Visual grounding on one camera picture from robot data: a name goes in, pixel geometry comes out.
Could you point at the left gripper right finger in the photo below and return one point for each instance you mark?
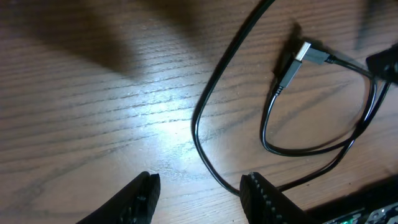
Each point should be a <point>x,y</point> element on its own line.
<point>263,203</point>

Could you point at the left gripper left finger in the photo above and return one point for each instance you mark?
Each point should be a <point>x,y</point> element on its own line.
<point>133,204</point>

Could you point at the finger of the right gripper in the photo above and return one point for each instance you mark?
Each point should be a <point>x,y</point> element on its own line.
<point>383,65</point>

